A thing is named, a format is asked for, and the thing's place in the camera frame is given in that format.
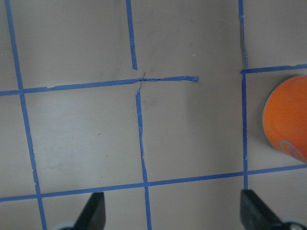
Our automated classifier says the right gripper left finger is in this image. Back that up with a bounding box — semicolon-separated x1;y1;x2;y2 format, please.
53;192;106;230

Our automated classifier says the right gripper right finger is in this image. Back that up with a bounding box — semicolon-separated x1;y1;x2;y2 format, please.
240;189;307;230

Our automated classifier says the orange cylindrical can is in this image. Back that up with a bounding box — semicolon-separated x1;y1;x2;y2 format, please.
262;75;307;163

